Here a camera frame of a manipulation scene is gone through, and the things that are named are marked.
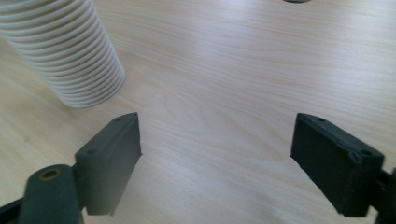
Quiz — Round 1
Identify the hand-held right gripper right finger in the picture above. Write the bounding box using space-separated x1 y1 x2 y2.
290 112 386 218

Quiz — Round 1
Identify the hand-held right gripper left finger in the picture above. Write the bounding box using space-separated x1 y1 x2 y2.
74 112 143 217

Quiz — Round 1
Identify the stack of white paper cups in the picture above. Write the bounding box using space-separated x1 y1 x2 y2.
0 0 127 109

